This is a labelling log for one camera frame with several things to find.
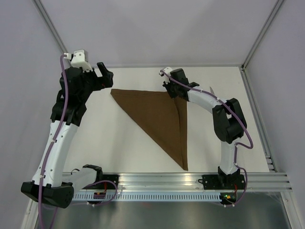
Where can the right aluminium frame post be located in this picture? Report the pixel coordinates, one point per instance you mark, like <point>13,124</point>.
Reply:
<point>263,32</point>

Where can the left aluminium frame post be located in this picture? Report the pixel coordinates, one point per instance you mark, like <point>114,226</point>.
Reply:
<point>50,25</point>

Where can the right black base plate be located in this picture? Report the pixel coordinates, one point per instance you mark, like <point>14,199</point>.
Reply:
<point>222,182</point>

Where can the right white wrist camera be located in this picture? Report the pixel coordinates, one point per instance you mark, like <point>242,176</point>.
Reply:
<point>166,72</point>

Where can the aluminium frame post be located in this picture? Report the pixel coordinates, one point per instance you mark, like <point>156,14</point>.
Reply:
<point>263,32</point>
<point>50,25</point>

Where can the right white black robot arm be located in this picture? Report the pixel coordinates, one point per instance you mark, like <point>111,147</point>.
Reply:
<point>228,123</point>

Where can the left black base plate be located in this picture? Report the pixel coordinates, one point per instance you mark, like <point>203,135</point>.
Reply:
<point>110,177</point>

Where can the white slotted cable duct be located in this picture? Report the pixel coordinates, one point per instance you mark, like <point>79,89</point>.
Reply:
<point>149,196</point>

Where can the brown cloth napkin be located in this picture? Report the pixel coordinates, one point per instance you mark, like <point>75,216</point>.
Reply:
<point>162,118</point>

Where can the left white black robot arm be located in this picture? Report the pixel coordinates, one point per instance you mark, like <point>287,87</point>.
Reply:
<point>48,186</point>

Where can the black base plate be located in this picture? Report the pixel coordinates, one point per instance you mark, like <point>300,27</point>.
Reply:
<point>110,177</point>
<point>222,182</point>

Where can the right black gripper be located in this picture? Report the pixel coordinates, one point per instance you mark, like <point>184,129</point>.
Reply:
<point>167,87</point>

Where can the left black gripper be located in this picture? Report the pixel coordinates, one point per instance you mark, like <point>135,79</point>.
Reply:
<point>105,81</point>

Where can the aluminium mounting rail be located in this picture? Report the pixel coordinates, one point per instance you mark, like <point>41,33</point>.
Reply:
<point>188,182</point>

